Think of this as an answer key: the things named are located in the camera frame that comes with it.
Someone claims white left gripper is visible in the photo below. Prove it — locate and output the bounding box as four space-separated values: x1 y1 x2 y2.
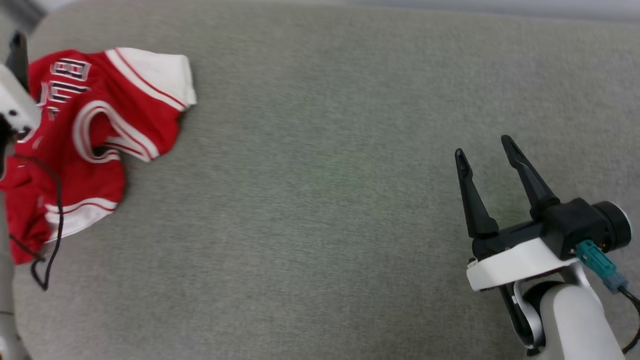
0 31 44 147

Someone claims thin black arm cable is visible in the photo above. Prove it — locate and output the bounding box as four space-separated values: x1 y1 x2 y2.
9 154 64 292
619 286 640 355

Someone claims red and white basketball jersey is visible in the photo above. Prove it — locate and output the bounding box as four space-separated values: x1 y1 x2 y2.
0 46 198 266

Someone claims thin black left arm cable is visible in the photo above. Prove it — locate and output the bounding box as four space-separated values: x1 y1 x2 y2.
9 154 64 292

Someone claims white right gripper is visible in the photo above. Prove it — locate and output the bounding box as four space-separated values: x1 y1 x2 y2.
454 134 582 293

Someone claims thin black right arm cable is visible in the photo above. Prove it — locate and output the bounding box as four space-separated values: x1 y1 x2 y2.
619 286 640 355

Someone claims teal right camera connector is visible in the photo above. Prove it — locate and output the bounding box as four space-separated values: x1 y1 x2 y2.
575 239 629 294

